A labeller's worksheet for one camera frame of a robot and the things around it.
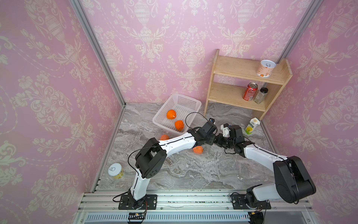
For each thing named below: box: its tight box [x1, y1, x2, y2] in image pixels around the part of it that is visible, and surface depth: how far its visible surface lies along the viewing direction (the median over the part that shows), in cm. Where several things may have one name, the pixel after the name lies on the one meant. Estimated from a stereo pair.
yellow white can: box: [107, 162, 124, 180], surface depth 81 cm
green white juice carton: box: [244, 117, 261, 135], surface depth 96 cm
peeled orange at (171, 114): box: [166, 109, 177, 120], surface depth 108 cm
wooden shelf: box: [203, 49, 293, 120], surface depth 87 cm
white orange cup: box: [256, 59, 277, 78], surface depth 74 cm
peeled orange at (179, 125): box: [174, 119, 185, 131], surface depth 102 cm
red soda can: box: [242, 81, 259, 102], surface depth 89 cm
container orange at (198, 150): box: [192, 145, 204, 154], surface depth 90 cm
